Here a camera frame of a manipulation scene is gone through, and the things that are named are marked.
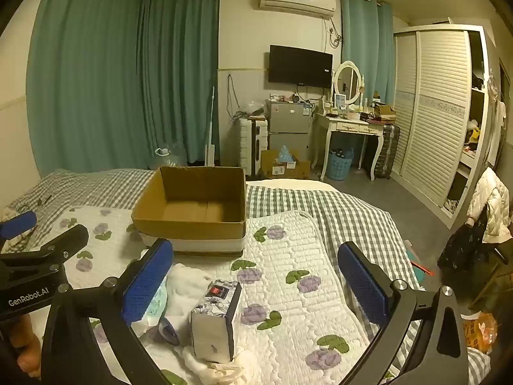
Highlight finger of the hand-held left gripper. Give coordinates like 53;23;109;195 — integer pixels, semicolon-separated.
0;225;89;273
0;210;38;242

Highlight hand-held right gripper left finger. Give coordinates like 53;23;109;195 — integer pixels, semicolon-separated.
42;238;175;385

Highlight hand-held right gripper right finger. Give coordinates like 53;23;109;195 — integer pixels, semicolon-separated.
337;241;469;385

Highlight blue white wipes packet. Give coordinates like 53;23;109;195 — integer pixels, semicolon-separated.
136;285;169;325

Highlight white sock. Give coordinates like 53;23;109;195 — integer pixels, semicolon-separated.
166;263;213;321

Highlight floral printed tissue pack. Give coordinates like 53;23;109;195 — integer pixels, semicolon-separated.
189;278;243;362

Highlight brown cardboard box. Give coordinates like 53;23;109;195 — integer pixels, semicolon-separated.
131;166;247;255

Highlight cream cloth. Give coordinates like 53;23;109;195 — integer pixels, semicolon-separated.
182;347;261;385

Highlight person's left hand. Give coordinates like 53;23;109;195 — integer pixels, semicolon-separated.
8;315;43;378

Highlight small blue grey item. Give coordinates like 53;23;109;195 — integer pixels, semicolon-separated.
158;317;181;346

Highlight floral quilted mat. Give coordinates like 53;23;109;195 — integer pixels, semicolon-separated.
32;204;401;385

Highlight dark dotted clothes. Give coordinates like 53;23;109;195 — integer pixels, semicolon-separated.
437;204;498;273

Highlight blue laundry basket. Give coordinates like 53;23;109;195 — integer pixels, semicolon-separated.
325;148;355;181

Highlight clear water jug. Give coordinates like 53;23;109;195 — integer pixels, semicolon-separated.
154;146;187;169

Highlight orange plastic bag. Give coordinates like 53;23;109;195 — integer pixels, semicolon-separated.
463;312;500;354

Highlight dark suitcase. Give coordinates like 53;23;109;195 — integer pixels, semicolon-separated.
365;124;401;180

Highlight cardboard box with labels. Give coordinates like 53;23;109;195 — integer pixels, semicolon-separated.
260;146;311;179

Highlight white mop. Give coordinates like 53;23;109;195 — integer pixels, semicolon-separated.
204;84;217;167

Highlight white padded jacket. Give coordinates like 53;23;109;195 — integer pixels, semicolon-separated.
467;166;513;245

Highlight white vanity table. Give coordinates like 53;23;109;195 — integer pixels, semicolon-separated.
315;106;391;182

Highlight white suitcase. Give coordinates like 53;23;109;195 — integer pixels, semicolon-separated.
240;117;270;175

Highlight silver fridge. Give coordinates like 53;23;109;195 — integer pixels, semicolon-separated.
265;100;315;165

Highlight wide green curtain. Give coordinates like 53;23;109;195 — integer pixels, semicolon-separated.
26;0;221;177

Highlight white slatted wardrobe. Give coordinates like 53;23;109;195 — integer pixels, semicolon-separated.
391;24;498;229

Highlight oval white mirror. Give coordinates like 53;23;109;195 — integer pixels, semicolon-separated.
332;60;367;107

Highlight narrow green curtain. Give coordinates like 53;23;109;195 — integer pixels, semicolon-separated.
341;0;395;107

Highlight white air conditioner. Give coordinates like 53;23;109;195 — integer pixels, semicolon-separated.
258;0;337;19

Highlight hanging wall cable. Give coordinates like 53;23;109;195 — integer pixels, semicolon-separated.
226;74;241;121

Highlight black wall television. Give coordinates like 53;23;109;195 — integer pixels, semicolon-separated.
268;45;334;88

